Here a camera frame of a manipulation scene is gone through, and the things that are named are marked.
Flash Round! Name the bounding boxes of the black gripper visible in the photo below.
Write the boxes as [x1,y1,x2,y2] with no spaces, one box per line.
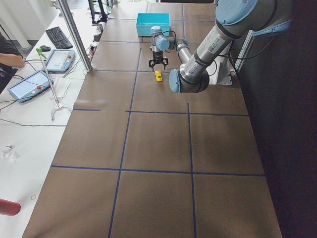
[149,51,168,72]

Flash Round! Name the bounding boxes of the yellow beetle toy car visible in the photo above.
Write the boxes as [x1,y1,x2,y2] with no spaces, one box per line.
[155,70,162,82]

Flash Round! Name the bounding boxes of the person black shirt forearm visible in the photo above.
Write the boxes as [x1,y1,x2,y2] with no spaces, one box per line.
[0,34,24,92]

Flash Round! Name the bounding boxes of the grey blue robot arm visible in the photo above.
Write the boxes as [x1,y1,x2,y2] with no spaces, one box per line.
[149,0,294,93]

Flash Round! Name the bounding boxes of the light blue plastic bin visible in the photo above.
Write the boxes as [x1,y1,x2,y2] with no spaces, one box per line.
[136,13,171,37]

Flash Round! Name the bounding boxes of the black metal stand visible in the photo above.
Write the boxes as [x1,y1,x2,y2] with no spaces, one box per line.
[88,0,113,25]

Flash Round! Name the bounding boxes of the far blue teach pendant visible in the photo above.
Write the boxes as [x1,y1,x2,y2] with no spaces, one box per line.
[45,49,75,73]

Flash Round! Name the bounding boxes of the blue teach pendant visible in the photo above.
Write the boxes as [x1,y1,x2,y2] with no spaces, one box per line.
[8,70,51,103]
[45,49,75,73]

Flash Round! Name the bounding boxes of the black keyboard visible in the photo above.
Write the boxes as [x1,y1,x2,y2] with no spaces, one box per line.
[46,26,73,49]

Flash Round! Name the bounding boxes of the black computer mouse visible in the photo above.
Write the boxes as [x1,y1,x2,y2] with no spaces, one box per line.
[40,45,51,52]

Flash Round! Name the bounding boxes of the near blue teach pendant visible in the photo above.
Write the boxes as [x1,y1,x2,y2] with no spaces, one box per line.
[8,70,51,103]

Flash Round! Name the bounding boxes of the crumpled clear plastic wrap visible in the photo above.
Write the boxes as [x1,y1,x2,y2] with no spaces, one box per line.
[0,145,18,161]

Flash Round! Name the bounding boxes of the red cylinder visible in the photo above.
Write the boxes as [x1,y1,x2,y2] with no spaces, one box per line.
[0,199,21,216]

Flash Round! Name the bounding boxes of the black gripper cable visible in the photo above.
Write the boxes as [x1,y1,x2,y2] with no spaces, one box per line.
[158,30,179,53]

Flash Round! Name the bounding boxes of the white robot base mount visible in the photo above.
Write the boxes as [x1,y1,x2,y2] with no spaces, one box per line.
[206,56,232,86]

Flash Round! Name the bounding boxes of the aluminium frame post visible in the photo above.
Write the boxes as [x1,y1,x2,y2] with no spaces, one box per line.
[51,0,93,73]

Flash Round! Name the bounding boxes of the green handled reacher grabber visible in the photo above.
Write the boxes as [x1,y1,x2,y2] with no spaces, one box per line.
[36,48,71,121]

